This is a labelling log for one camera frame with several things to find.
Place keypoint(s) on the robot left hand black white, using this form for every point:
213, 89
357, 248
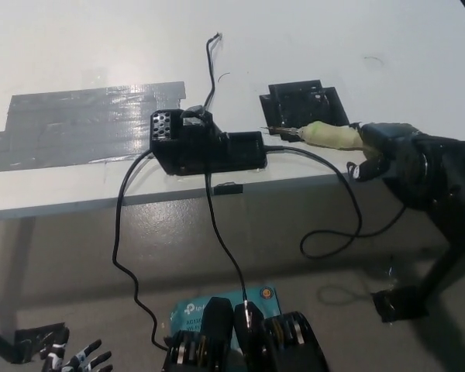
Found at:
77, 360

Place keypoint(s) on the robot right hand black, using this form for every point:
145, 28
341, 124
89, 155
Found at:
399, 155

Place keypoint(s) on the soldering iron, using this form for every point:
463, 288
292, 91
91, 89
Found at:
329, 135

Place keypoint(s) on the black robot torso blocks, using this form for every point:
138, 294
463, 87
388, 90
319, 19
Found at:
217, 329

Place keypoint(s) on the black soldering station base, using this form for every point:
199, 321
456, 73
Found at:
201, 155

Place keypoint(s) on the black tape square pad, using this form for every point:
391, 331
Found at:
302, 104

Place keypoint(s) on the grey table leg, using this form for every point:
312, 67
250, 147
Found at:
21, 263

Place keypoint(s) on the teal tp-link box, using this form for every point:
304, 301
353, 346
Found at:
190, 310

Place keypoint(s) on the small black tape strip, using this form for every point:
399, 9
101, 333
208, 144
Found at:
228, 189

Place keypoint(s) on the grey duct tape patch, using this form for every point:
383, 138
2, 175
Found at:
81, 124

